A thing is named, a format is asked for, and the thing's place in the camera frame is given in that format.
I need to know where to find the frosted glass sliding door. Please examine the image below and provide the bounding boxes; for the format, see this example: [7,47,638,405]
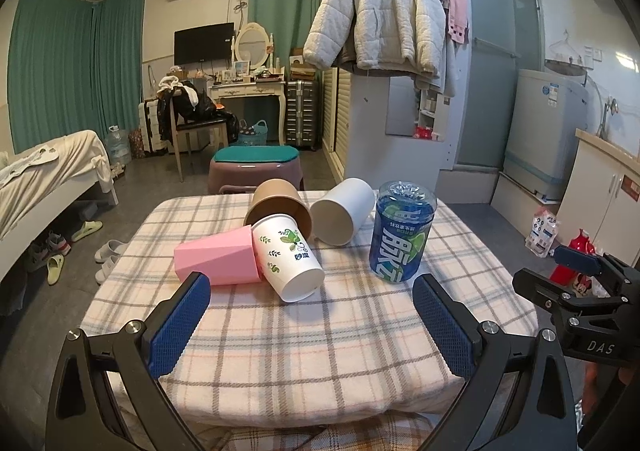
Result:
[457,0,544,172]

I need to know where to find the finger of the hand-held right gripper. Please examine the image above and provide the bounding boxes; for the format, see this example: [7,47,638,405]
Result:
[512,267,631,317]
[552,245,640,283]

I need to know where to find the green stool cushion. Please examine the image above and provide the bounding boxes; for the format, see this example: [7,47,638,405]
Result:
[212,146,299,164]

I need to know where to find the pink towel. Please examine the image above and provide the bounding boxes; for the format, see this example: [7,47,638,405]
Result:
[426,0,471,46]

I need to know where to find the pile of dark clothes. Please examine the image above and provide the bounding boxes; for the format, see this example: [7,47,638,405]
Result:
[156,75,239,142]

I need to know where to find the red patterned bag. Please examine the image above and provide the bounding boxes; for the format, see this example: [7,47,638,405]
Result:
[128,128,146,161]

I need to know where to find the white leaf-print paper cup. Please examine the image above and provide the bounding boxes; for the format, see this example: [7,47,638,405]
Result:
[250,213,326,303]

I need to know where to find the blue plastic basket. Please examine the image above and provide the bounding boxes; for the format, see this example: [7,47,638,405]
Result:
[237,119,270,148]

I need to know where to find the metal faucet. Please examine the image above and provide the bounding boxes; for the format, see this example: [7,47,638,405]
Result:
[597,98,619,137]

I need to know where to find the silver suitcase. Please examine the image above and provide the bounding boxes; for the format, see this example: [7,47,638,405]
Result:
[284,79,320,150]

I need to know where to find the brown plaid cloth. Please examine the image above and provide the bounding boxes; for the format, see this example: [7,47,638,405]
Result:
[220,412,436,451]

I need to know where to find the white slipper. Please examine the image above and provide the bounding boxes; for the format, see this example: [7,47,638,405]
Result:
[94,239,129,264]
[94,255,121,285]

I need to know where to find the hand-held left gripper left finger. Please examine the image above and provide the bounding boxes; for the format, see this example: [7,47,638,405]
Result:
[45,271,211,451]

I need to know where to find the plain white cup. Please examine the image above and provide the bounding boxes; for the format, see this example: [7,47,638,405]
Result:
[310,177,377,247]

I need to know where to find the green slipper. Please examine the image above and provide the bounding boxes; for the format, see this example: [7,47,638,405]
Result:
[46,253,66,286]
[71,220,104,243]

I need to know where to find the plaid tablecloth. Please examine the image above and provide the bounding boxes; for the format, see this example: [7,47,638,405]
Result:
[80,191,538,427]

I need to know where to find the wooden chair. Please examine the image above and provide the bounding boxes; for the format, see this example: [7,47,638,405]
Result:
[167,95,231,182]

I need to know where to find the pink faceted cup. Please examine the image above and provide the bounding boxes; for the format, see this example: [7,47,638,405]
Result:
[173,225,263,286]

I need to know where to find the black television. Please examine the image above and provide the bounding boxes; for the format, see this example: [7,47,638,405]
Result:
[173,22,235,66]

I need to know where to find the white suitcase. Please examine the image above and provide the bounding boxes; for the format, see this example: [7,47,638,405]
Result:
[137,98,169,156]

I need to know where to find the clear water jug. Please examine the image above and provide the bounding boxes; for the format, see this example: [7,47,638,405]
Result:
[106,125,133,164]

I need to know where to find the sneakers under bed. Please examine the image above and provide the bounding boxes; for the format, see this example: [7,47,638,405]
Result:
[26,230,71,273]

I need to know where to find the blue drink bottle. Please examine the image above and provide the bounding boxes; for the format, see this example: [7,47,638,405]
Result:
[369,181,438,285]

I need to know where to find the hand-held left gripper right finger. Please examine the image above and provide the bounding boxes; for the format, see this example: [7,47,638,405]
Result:
[412,273,584,451]

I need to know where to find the white dressing table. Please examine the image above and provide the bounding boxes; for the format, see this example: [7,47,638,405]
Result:
[209,79,287,152]

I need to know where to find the white quilted jacket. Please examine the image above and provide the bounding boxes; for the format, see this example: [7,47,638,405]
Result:
[302,0,449,94]

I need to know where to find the oval mirror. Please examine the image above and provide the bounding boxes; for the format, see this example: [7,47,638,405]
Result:
[234,22,274,74]

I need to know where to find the purple plastic stool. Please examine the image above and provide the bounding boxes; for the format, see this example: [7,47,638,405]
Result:
[207,147,301,195]

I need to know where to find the clear plastic bag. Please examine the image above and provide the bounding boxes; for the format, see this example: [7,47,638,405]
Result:
[527,208,561,260]

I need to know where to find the brown paper cup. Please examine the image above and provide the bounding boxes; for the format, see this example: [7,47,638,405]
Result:
[243,179,313,242]

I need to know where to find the white sink cabinet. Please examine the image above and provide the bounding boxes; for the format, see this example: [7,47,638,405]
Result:
[554,128,640,253]

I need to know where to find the bed with white blanket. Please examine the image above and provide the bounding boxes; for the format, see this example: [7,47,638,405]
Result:
[0,129,120,293]

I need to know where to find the green curtain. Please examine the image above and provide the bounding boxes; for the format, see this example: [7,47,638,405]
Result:
[91,0,149,158]
[7,0,97,154]
[248,0,329,78]

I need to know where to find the white washing machine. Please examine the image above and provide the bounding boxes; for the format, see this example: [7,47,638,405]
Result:
[502,68,591,202]

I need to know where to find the red bottle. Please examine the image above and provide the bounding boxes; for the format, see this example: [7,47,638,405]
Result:
[549,229,596,295]

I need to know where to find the white wardrobe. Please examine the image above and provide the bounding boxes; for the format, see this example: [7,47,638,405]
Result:
[320,0,461,182]

